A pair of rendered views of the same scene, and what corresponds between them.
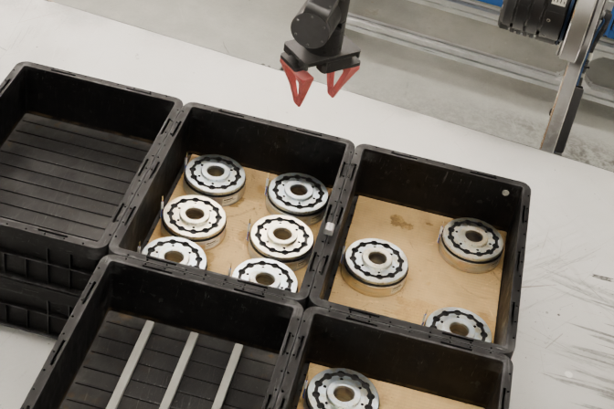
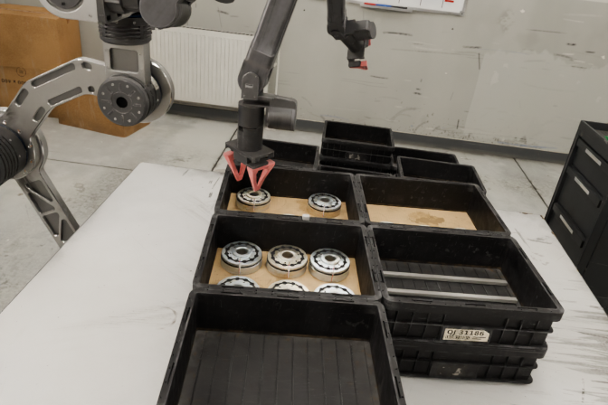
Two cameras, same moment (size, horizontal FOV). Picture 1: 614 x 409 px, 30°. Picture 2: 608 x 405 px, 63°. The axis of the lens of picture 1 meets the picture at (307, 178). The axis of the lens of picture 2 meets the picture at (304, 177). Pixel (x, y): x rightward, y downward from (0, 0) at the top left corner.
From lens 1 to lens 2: 1.89 m
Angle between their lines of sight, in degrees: 80
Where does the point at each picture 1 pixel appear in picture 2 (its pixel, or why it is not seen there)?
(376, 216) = not seen: hidden behind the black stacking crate
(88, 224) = (308, 360)
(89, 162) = (232, 377)
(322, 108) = (52, 297)
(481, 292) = (282, 201)
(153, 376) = not seen: hidden behind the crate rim
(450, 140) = (92, 237)
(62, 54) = not seen: outside the picture
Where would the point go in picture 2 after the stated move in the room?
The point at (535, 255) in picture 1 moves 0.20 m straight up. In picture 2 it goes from (199, 211) to (200, 159)
